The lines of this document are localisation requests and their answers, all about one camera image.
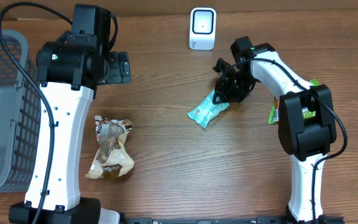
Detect teal snack packet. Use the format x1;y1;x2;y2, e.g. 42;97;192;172
188;90;229;129

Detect green packet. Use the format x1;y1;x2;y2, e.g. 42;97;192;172
268;79;319;124

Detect beige snack bag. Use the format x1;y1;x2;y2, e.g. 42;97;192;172
85;116;134;179

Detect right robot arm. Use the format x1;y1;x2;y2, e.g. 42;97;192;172
212;37;336;223

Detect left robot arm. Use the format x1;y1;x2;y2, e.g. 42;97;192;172
9;4;131;224

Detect white barcode scanner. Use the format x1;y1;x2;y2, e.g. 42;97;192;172
189;7;216;50

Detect grey plastic mesh basket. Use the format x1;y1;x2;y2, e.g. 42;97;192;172
0;44;41;193

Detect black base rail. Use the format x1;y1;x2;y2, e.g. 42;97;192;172
122;216;346;224

